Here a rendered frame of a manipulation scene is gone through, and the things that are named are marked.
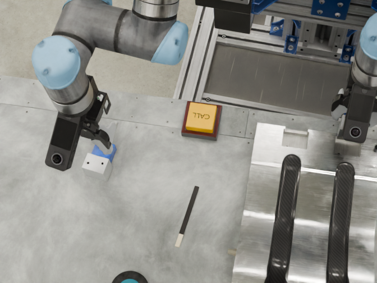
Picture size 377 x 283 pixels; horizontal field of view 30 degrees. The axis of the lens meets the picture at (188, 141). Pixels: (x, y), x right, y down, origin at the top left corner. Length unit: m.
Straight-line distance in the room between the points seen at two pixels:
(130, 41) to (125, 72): 1.40
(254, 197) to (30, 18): 1.56
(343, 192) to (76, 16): 0.64
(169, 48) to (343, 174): 0.50
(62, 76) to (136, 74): 1.43
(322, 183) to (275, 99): 0.85
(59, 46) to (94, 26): 0.07
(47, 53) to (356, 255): 0.69
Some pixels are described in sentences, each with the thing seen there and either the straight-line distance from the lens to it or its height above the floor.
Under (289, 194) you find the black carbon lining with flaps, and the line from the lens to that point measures 1.44.
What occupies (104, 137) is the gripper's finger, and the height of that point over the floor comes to 1.02.
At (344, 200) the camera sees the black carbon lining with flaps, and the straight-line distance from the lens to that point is 1.45.
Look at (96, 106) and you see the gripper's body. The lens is 1.33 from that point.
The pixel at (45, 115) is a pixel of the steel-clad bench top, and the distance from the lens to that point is 1.65.
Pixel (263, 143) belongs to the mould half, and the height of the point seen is 0.89.
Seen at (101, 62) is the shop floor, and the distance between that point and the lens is 2.61.
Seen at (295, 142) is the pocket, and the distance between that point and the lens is 1.50.
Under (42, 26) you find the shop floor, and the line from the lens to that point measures 2.74.
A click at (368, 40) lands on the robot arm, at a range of 1.25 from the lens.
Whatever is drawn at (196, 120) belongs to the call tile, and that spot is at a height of 0.84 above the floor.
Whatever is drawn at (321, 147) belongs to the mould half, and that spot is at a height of 0.89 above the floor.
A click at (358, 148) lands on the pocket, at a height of 0.86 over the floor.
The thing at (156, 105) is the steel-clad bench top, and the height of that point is 0.80.
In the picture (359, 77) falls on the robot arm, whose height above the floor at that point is 1.07.
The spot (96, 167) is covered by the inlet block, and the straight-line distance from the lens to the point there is 1.51.
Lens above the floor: 2.24
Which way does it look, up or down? 67 degrees down
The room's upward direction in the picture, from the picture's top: 9 degrees counter-clockwise
